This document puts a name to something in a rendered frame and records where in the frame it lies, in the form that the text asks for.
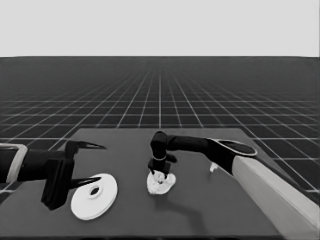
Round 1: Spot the large thick white disc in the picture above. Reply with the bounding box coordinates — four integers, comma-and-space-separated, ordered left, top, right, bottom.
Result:
70, 172, 119, 221

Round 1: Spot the white round carrier with pins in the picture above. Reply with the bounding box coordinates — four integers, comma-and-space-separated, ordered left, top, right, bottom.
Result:
146, 170, 177, 196

